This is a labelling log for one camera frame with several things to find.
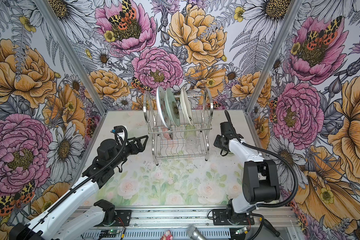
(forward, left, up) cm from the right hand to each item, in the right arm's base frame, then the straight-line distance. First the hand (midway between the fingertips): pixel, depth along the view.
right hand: (219, 147), depth 92 cm
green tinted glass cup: (+9, +17, +5) cm, 20 cm away
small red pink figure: (-43, +30, -4) cm, 52 cm away
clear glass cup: (0, +17, +6) cm, 18 cm away
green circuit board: (-40, +57, -7) cm, 70 cm away
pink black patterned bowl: (+7, +31, +5) cm, 32 cm away
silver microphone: (-42, +18, -3) cm, 46 cm away
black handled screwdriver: (-39, -17, -6) cm, 44 cm away
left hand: (-5, +43, +15) cm, 45 cm away
